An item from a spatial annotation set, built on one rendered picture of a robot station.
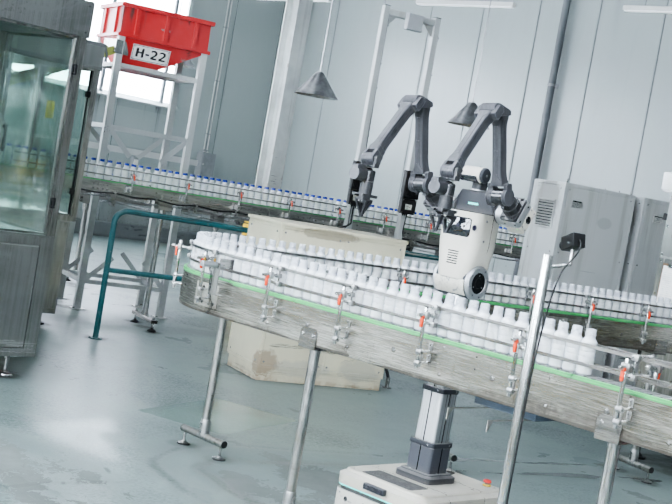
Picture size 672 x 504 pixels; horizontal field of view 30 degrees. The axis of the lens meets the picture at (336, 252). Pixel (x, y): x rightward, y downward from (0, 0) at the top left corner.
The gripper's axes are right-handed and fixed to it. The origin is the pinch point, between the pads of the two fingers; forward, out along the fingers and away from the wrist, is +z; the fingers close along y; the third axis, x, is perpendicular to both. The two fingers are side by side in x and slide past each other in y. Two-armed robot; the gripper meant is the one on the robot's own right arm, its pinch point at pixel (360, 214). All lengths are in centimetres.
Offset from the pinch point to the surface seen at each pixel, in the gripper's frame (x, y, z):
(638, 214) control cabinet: -223, -601, -39
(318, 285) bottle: -0.9, 16.7, 33.2
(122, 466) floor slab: -99, 25, 142
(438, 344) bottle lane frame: 71, 19, 43
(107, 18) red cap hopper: -616, -273, -125
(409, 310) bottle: 52, 17, 33
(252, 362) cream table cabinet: -297, -235, 128
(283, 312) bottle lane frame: -16, 19, 48
